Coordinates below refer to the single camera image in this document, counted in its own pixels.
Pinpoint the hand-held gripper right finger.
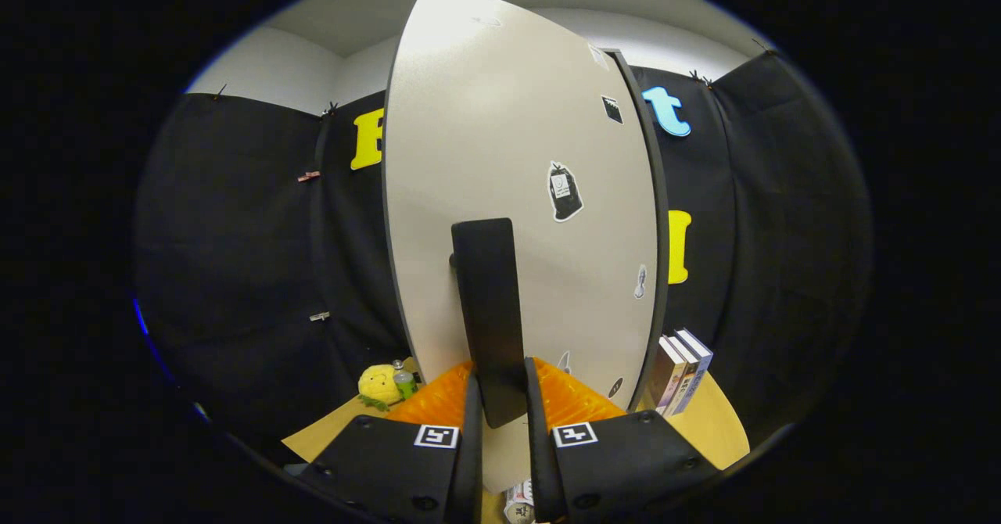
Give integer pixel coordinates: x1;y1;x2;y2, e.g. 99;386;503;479
522;356;720;524

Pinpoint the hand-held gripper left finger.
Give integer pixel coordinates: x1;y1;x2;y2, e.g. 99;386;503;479
301;360;484;524

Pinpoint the white canvas shoe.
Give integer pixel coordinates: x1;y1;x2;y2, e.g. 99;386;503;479
503;479;536;524

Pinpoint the black cabinet door handle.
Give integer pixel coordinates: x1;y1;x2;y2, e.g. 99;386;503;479
450;217;529;429

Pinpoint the grey shoe cabinet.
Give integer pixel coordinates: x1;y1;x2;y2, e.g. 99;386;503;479
602;47;673;414

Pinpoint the green label drink bottle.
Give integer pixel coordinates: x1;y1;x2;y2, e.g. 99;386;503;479
391;360;419;400

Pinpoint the yellow pineapple plush toy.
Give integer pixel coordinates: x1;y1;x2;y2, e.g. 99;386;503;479
357;364;404;411

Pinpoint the white spine book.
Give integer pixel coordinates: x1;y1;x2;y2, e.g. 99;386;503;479
665;335;701;417

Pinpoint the black backdrop cloth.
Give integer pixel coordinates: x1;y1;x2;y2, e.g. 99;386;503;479
133;51;875;462

